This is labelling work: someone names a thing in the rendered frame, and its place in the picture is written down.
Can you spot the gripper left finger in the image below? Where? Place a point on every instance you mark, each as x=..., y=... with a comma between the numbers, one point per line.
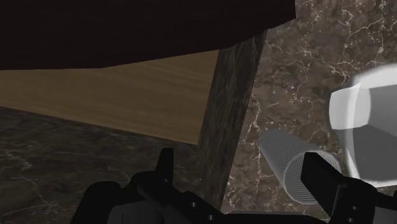
x=149, y=198

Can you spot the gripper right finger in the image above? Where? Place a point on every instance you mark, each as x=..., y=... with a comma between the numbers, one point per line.
x=347, y=195

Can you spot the white rounded vessel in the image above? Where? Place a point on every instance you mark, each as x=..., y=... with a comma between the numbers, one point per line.
x=366, y=124

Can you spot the grey ribbed cylinder cup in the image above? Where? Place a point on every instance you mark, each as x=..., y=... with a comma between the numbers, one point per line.
x=279, y=152

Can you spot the dark robot stand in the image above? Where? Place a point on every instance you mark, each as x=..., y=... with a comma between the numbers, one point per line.
x=124, y=31

